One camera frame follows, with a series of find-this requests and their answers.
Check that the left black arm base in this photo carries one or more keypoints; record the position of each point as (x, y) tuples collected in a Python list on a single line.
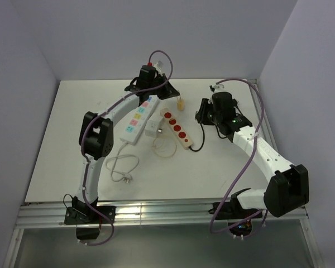
[(88, 222)]

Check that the white charger block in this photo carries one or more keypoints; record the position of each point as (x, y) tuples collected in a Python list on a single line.
[(157, 120)]

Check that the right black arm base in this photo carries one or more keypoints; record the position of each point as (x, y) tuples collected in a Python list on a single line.
[(233, 210)]

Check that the white multicolour power strip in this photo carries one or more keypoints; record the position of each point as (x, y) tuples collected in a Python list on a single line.
[(139, 120)]

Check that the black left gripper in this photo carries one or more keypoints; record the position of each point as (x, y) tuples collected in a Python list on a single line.
[(168, 91)]

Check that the aluminium rail frame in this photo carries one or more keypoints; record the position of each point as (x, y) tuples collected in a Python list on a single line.
[(141, 213), (270, 134)]

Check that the aluminium right rail frame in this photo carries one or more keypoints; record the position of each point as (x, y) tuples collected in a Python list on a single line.
[(270, 134)]

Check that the yellow usb charger plug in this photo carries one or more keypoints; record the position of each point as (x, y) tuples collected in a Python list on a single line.
[(180, 103)]

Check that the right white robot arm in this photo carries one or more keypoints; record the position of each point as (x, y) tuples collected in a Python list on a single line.
[(287, 184)]

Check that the aluminium front rail frame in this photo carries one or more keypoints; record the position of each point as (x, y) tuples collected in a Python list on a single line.
[(141, 213)]

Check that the white cube socket adapter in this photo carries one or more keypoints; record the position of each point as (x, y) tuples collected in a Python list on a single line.
[(150, 130)]

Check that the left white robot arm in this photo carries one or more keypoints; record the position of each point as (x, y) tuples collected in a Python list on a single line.
[(97, 132)]

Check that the beige red power strip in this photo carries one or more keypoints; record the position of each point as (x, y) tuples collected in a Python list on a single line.
[(177, 129)]

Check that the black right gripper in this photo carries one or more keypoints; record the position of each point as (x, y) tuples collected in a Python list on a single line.
[(201, 115)]

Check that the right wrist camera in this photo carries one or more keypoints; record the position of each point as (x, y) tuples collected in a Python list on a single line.
[(216, 88)]

